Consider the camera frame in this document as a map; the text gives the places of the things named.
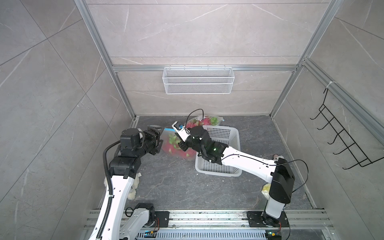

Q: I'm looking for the zip-top bag with blue seal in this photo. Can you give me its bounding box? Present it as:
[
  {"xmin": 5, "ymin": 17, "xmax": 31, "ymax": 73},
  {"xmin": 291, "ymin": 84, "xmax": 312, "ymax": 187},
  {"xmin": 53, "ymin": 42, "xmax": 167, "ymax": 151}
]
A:
[{"xmin": 160, "ymin": 127, "xmax": 199, "ymax": 161}]

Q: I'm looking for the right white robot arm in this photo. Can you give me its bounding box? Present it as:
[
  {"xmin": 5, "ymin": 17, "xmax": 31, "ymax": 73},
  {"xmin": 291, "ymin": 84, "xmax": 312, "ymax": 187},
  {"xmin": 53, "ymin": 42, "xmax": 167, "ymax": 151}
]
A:
[{"xmin": 173, "ymin": 122, "xmax": 295, "ymax": 225}]

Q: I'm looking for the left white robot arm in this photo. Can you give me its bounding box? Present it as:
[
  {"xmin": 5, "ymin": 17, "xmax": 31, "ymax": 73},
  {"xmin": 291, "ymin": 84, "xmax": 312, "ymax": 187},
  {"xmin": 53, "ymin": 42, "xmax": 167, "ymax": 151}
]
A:
[{"xmin": 90, "ymin": 125, "xmax": 164, "ymax": 240}]

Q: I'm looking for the far zip-top bag with dragon fruit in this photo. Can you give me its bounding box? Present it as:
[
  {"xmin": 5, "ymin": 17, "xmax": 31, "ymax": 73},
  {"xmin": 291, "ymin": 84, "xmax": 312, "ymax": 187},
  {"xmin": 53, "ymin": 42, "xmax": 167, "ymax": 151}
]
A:
[{"xmin": 187, "ymin": 116, "xmax": 224, "ymax": 128}]

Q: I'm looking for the yellow-green packaged snack bag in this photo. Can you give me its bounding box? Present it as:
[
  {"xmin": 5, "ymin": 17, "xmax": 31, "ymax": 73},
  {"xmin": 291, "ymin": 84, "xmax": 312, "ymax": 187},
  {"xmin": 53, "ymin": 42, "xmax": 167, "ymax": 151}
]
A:
[{"xmin": 261, "ymin": 183, "xmax": 271, "ymax": 200}]

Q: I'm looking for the white perforated plastic basket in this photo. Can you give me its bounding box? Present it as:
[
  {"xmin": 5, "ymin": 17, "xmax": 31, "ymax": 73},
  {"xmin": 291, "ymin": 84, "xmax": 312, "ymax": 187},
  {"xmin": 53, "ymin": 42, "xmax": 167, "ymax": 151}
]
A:
[{"xmin": 194, "ymin": 125, "xmax": 243, "ymax": 178}]

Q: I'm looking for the white plush teddy bear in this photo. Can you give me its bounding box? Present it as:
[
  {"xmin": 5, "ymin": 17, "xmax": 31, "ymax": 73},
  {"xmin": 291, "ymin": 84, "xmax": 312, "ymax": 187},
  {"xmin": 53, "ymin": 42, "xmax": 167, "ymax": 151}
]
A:
[{"xmin": 103, "ymin": 172, "xmax": 142, "ymax": 200}]

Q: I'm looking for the stars and stripes patterned can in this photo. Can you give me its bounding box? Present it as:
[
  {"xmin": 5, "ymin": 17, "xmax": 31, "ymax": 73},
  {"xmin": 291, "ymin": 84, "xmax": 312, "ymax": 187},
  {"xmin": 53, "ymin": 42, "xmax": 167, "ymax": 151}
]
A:
[{"xmin": 273, "ymin": 154, "xmax": 284, "ymax": 161}]

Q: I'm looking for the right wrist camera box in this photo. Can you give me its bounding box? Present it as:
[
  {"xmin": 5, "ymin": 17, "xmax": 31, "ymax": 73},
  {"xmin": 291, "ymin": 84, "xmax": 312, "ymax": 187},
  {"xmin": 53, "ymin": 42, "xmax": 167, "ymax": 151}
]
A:
[{"xmin": 172, "ymin": 121, "xmax": 190, "ymax": 142}]

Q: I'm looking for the white wire mesh wall basket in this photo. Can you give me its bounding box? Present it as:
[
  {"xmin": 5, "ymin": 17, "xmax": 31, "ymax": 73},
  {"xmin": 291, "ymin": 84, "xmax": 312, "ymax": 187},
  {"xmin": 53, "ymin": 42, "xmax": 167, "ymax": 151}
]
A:
[{"xmin": 162, "ymin": 67, "xmax": 235, "ymax": 95}]

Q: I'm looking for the black corrugated cable conduit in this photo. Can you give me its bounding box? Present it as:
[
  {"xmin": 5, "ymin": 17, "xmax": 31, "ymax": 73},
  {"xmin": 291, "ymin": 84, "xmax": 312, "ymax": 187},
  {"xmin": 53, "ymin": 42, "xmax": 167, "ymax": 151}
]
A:
[{"xmin": 95, "ymin": 140, "xmax": 121, "ymax": 239}]

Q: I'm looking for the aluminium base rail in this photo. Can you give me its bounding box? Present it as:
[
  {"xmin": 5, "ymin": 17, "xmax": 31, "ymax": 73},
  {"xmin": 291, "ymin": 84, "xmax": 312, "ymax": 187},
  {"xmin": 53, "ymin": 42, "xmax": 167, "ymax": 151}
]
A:
[{"xmin": 83, "ymin": 209, "xmax": 334, "ymax": 240}]

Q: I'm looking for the black wire wall hook rack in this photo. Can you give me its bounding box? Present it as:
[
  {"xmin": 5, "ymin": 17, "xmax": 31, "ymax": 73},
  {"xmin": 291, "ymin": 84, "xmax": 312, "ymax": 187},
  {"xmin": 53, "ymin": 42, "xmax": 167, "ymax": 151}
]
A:
[{"xmin": 310, "ymin": 88, "xmax": 384, "ymax": 170}]

